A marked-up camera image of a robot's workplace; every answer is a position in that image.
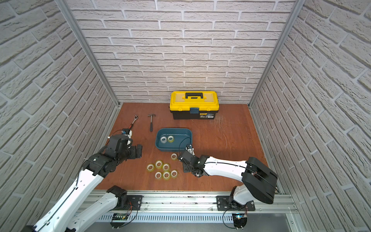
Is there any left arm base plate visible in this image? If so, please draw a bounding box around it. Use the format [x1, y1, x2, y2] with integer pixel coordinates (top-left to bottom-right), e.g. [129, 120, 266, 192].
[114, 195, 143, 210]

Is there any aluminium frame post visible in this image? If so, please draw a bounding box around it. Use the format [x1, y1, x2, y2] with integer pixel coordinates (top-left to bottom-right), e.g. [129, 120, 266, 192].
[248, 0, 305, 107]
[56, 0, 120, 107]

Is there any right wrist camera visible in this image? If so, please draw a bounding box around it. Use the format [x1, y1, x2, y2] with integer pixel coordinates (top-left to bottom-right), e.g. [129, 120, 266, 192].
[186, 145, 195, 155]

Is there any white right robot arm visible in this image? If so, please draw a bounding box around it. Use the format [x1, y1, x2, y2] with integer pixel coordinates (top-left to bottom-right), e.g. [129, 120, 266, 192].
[178, 150, 278, 206]

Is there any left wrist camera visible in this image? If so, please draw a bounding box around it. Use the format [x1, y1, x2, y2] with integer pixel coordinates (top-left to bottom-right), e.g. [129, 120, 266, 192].
[121, 129, 132, 138]

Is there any large clear tape roll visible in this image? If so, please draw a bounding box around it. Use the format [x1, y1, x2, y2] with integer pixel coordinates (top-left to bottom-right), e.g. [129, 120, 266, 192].
[160, 136, 167, 144]

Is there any aluminium frame right post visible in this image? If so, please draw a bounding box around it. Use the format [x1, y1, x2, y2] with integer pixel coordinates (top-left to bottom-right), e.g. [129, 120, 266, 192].
[248, 0, 305, 107]

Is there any left green circuit board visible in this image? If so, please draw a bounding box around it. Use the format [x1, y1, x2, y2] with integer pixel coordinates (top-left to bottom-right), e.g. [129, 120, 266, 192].
[112, 213, 130, 223]

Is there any yellow tape roll four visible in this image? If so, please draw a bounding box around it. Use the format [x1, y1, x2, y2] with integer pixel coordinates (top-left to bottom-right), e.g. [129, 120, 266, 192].
[162, 163, 171, 171]

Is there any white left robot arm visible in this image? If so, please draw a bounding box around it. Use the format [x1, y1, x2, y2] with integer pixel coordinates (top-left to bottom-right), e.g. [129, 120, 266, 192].
[22, 134, 143, 232]

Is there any right green circuit board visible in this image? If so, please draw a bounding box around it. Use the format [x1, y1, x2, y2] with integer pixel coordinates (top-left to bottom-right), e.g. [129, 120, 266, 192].
[232, 214, 247, 229]

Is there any green circuit board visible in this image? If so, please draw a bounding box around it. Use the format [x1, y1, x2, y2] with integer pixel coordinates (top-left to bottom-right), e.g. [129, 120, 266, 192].
[112, 213, 130, 223]
[232, 214, 247, 229]

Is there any grey claw hammer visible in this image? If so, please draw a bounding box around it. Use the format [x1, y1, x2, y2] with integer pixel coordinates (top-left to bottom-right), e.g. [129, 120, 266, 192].
[148, 114, 156, 132]

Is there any yellow tape roll two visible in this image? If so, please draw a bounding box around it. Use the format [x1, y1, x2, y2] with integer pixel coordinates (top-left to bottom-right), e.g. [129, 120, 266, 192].
[146, 163, 155, 172]

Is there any yellow tape roll six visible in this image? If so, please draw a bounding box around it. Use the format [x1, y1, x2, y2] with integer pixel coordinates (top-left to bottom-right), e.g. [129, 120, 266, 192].
[162, 171, 171, 180]

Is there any yellow black toolbox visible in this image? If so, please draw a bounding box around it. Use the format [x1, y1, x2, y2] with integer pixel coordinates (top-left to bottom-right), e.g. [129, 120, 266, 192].
[169, 91, 219, 120]

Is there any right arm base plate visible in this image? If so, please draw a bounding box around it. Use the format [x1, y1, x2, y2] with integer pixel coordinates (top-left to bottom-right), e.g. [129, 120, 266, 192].
[216, 195, 256, 212]

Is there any yellow tape roll one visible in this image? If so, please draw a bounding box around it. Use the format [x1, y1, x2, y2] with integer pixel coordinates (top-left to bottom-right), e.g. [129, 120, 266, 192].
[167, 135, 174, 143]

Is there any yellow tape roll three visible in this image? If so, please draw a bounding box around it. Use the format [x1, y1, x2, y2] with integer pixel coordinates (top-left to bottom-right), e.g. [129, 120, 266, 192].
[155, 160, 163, 169]

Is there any aluminium frame left post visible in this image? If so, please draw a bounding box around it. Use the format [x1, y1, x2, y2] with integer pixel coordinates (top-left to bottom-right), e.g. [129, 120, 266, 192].
[56, 0, 120, 107]

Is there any aluminium front rail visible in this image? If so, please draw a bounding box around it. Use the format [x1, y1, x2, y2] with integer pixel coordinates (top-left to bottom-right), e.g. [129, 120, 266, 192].
[83, 189, 299, 224]

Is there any teal plastic storage box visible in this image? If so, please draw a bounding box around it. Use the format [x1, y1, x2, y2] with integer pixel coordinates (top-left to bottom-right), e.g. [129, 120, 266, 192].
[155, 128, 192, 152]

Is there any yellow tape roll seven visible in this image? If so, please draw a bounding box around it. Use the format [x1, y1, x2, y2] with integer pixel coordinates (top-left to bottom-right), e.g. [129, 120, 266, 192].
[155, 172, 162, 179]

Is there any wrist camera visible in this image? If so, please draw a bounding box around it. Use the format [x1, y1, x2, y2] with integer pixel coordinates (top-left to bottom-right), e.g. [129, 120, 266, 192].
[121, 129, 132, 138]
[186, 145, 195, 155]

